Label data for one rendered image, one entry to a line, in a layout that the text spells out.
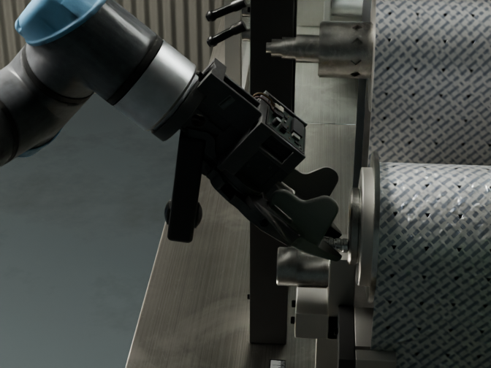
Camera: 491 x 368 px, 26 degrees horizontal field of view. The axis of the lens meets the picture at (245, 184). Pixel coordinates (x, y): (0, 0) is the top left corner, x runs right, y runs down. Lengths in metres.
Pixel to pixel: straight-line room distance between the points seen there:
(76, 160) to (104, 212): 0.41
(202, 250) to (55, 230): 1.89
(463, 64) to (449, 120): 0.07
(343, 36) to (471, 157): 0.20
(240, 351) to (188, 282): 0.18
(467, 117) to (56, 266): 2.28
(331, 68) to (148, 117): 0.32
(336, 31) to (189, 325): 0.50
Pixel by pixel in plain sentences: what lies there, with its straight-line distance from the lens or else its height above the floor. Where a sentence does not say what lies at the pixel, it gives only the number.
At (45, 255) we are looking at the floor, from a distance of 3.39.
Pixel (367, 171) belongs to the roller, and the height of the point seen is 1.31.
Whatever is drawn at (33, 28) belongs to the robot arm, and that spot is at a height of 1.46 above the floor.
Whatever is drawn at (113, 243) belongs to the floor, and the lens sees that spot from 3.41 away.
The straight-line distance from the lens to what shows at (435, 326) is 1.03.
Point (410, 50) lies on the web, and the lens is 1.15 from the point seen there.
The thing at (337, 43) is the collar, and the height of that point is 1.35.
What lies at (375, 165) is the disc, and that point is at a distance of 0.99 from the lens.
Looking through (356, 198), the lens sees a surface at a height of 1.29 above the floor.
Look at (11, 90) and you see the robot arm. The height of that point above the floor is 1.40.
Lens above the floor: 1.78
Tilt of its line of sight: 28 degrees down
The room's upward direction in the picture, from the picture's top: straight up
